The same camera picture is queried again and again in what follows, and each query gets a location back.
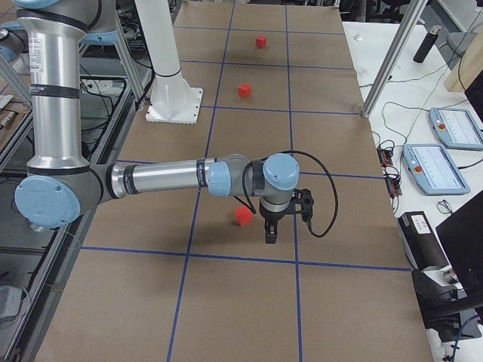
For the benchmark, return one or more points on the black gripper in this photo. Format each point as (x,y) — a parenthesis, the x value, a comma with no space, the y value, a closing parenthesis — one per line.
(272,217)

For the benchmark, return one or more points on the red block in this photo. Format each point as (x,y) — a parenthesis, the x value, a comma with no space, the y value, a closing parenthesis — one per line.
(243,215)
(261,41)
(244,90)

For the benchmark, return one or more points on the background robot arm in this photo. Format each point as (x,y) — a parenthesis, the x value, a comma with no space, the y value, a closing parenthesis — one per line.
(14,41)

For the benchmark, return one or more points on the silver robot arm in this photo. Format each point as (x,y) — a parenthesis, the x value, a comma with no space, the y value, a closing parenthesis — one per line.
(61,184)

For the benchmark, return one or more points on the small circuit board lower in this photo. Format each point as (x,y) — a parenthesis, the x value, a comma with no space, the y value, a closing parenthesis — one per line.
(393,183)

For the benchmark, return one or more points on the small circuit board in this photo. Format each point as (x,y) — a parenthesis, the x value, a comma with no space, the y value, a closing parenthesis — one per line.
(393,183)
(385,156)

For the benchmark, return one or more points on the small circuit board upper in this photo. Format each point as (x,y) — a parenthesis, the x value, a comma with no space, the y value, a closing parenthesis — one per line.
(385,156)

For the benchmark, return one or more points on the black brown box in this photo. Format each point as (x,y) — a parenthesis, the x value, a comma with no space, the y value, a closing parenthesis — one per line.
(422,248)

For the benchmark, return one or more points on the eyeglasses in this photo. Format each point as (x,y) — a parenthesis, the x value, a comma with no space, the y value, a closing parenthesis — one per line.
(444,207)

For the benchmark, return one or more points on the near teach pendant tablet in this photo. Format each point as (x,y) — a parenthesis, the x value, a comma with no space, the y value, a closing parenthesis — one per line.
(433,170)

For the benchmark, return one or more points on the teach pendant tablet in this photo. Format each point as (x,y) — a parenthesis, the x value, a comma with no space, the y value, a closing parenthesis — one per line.
(433,170)
(456,128)

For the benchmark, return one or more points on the black monitor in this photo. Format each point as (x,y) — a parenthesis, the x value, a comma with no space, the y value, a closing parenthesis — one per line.
(461,237)

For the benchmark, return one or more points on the far teach pendant tablet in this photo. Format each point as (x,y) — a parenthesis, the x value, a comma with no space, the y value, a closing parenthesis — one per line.
(456,128)

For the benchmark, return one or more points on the black water bottle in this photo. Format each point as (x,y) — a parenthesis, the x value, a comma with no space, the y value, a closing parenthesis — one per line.
(427,43)

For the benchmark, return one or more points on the wooden board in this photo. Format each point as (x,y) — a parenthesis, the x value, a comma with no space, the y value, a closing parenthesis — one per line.
(468,68)

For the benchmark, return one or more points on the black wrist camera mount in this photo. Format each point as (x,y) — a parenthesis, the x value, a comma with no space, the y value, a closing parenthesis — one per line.
(302,203)

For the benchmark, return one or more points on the white central pedestal column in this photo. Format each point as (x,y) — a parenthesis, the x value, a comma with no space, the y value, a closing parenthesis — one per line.
(172,99)

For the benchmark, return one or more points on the aluminium frame post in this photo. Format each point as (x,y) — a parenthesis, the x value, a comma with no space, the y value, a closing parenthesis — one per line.
(402,35)

